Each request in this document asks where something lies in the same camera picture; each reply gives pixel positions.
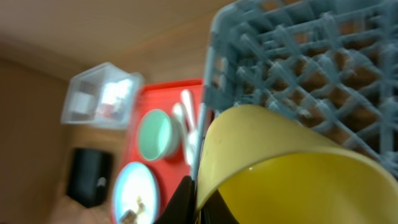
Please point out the red snack wrapper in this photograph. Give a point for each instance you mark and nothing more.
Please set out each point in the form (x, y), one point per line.
(107, 111)

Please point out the grey dishwasher rack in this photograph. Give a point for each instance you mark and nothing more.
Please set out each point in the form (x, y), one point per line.
(329, 65)

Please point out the light blue plate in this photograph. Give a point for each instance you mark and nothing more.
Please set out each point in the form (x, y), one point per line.
(136, 180)

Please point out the yellow plastic cup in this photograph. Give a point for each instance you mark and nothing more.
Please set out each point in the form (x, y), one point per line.
(269, 169)

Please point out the white plastic fork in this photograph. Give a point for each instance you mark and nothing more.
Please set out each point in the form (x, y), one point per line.
(187, 100)

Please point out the white plastic spoon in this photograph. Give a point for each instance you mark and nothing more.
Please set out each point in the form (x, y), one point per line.
(179, 113)

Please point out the brown food scraps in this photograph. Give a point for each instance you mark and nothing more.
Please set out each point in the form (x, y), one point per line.
(131, 216)

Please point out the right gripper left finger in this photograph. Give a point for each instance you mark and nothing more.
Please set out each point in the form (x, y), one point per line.
(180, 207)

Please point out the black plastic tray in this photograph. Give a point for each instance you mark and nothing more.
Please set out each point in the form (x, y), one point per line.
(89, 177)

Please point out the green small bowl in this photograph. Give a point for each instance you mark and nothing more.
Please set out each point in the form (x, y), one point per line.
(158, 136)

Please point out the clear plastic bin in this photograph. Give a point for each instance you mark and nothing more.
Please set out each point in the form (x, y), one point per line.
(102, 96)

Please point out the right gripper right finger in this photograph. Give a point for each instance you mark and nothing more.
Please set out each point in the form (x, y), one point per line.
(216, 211)

